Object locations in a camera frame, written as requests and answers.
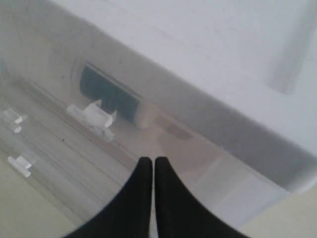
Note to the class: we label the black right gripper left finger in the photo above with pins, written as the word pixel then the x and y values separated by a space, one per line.
pixel 128 214

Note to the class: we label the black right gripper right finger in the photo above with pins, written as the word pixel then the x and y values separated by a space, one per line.
pixel 179 214

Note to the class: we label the white plastic drawer cabinet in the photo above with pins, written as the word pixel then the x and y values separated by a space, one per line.
pixel 240 73

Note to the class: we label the clear drawer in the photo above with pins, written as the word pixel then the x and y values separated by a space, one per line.
pixel 99 127
pixel 47 105
pixel 24 186

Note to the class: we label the clear bottom drawer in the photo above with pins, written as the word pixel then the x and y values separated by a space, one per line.
pixel 24 186

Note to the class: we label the white blue-labelled pill bottle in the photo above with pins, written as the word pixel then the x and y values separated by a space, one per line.
pixel 113 99

